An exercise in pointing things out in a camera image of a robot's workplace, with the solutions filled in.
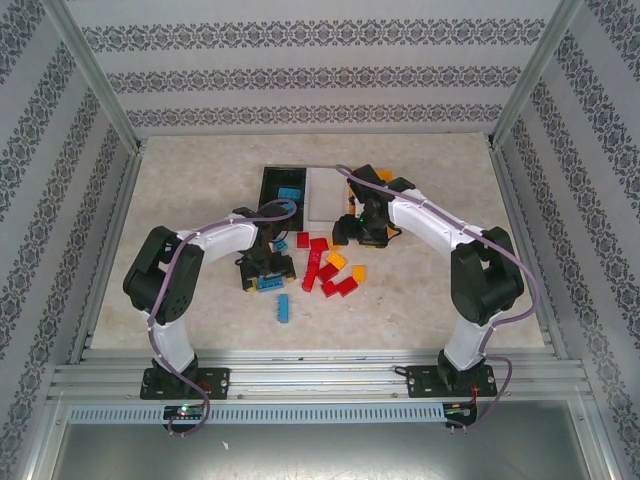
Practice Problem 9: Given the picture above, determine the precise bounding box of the yellow plastic bin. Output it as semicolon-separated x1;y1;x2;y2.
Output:
345;168;397;216

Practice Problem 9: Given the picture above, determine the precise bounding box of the white plastic bin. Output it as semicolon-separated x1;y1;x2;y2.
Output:
304;167;352;234

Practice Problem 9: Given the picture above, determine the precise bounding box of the black plastic bin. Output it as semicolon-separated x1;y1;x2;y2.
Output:
258;166;310;232

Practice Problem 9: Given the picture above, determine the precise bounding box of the grey metal sheet panel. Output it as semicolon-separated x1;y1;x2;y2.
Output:
49;423;614;480

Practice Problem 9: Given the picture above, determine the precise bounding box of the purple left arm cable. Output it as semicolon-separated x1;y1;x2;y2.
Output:
147;198;301;437

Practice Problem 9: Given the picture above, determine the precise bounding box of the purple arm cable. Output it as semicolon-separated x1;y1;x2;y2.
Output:
335;164;542;436
147;198;301;437

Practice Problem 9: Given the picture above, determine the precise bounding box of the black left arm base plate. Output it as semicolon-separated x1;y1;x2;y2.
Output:
141;367;231;401

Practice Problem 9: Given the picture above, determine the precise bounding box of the aluminium mounting rail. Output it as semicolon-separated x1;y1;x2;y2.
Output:
49;349;589;401

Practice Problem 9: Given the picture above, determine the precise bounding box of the aluminium side rail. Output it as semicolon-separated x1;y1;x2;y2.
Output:
489;139;569;359
69;142;146;366

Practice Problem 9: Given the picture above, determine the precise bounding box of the grey slotted cable duct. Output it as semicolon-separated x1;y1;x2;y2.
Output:
67;403;449;426

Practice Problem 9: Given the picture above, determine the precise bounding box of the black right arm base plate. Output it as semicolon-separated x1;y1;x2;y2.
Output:
405;364;496;400

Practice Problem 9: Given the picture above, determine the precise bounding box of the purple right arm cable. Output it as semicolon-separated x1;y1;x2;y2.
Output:
335;164;542;436

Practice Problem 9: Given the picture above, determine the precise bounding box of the aluminium frame post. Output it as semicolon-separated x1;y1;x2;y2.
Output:
42;0;147;151
487;0;585;149

